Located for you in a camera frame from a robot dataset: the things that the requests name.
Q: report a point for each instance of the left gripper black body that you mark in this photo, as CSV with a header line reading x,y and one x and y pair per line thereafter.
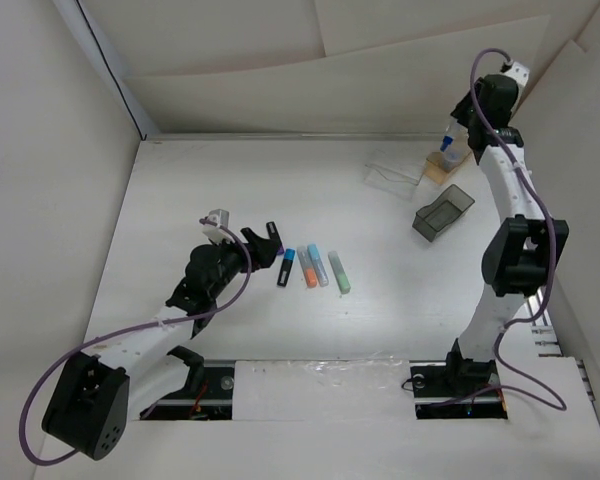
x,y
257,260

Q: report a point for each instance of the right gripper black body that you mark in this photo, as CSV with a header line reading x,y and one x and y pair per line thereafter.
x,y
466,112

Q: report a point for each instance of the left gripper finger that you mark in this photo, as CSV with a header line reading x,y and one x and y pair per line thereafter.
x,y
272,231
249,234

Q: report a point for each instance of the clear spray bottle blue cap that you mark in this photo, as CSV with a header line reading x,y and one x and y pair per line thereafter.
x,y
451,134

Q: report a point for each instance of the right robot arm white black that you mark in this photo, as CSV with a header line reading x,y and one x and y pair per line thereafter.
x,y
523,254

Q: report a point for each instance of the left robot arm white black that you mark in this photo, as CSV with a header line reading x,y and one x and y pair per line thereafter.
x,y
111,380

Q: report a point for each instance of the black blue highlighter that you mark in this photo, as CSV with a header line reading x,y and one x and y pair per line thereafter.
x,y
286,267

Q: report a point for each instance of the orange highlighter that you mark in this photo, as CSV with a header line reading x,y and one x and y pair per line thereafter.
x,y
307,267

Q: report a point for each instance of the light blue highlighter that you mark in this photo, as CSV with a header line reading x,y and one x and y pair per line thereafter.
x,y
318,265

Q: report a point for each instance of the small bottle in orange container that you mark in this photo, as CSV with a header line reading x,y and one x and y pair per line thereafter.
x,y
450,160

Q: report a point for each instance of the green highlighter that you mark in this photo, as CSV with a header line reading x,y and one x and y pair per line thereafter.
x,y
339,273

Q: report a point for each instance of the orange transparent container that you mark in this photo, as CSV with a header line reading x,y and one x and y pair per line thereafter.
x,y
434,170

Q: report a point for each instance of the clear plastic container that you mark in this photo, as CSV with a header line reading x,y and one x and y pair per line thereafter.
x,y
395,172

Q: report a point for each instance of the dark grey transparent container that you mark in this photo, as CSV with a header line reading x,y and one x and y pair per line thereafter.
x,y
433,219

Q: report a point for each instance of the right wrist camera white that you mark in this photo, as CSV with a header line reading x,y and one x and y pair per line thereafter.
x,y
516,71

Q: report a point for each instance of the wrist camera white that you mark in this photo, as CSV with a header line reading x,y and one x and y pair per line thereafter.
x,y
516,71
214,226

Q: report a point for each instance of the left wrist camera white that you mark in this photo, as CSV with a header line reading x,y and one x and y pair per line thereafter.
x,y
214,226

